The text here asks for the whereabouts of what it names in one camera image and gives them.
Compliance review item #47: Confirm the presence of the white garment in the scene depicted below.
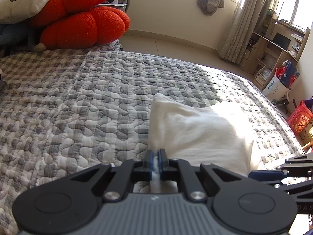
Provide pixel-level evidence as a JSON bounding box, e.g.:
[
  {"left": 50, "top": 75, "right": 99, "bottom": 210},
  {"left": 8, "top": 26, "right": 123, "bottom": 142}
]
[{"left": 148, "top": 92, "right": 255, "bottom": 194}]

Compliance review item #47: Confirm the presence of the red blue bag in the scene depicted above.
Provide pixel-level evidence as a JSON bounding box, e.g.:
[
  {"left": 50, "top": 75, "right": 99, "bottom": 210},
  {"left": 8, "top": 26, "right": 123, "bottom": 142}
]
[{"left": 275, "top": 61, "right": 300, "bottom": 89}]

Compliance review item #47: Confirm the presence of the wooden desk shelf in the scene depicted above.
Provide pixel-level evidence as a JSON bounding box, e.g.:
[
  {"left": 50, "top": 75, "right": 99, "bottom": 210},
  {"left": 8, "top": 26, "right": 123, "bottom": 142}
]
[{"left": 239, "top": 10, "right": 310, "bottom": 91}]

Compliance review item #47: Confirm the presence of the white cardboard box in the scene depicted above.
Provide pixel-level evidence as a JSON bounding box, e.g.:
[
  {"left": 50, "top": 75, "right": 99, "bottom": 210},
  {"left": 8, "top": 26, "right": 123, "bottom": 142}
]
[{"left": 262, "top": 75, "right": 290, "bottom": 104}]

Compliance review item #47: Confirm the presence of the black monitor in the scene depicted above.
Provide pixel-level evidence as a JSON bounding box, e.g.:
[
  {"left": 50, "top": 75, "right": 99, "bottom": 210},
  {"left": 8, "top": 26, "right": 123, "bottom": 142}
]
[{"left": 272, "top": 32, "right": 291, "bottom": 50}]

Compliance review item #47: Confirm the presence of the beige curtain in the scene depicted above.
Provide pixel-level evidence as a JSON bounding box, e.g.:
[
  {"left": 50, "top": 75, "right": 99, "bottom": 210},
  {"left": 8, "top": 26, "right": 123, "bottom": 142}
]
[{"left": 218, "top": 0, "right": 272, "bottom": 64}]

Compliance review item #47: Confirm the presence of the grey checked quilt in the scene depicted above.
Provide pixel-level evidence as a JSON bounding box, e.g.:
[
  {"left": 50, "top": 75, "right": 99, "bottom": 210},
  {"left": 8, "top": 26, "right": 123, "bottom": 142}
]
[{"left": 1, "top": 41, "right": 302, "bottom": 234}]

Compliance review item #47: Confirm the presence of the red flower cushion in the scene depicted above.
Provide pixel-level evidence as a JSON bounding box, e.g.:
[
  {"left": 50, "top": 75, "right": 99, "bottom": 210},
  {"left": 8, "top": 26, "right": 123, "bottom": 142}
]
[{"left": 30, "top": 0, "right": 130, "bottom": 49}]

